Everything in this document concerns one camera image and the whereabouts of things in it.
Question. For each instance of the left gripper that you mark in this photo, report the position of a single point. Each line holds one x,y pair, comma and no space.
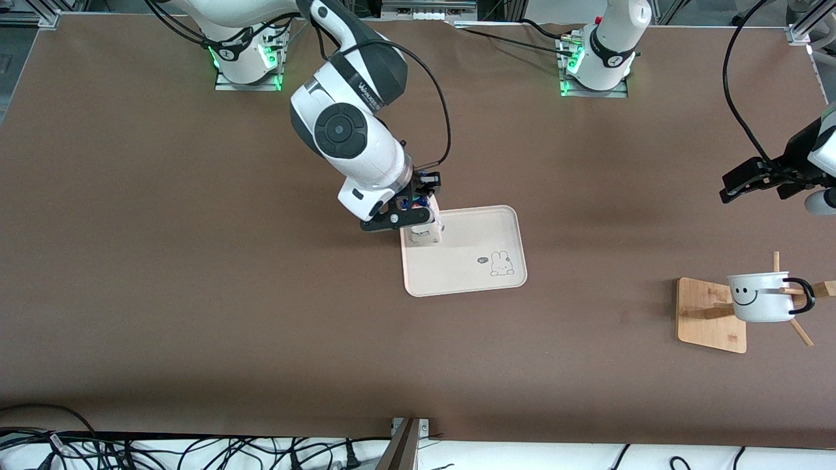
796,160

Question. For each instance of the grey power strip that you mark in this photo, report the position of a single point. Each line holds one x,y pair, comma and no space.
428,8

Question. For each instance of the white rabbit print tray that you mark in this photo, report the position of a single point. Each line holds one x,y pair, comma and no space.
470,254

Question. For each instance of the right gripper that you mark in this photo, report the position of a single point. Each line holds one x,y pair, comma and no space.
423,189

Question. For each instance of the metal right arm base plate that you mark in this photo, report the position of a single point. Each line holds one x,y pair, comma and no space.
228,85

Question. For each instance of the blue white milk carton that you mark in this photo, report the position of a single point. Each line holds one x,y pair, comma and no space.
426,235

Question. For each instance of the grey metal post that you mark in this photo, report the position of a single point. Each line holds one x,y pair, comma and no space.
401,450

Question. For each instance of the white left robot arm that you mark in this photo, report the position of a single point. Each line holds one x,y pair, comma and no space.
607,52

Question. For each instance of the wooden cup stand with pegs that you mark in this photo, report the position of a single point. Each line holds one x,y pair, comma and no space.
708,326

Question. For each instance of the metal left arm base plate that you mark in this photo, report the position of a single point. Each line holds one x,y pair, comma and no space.
617,93

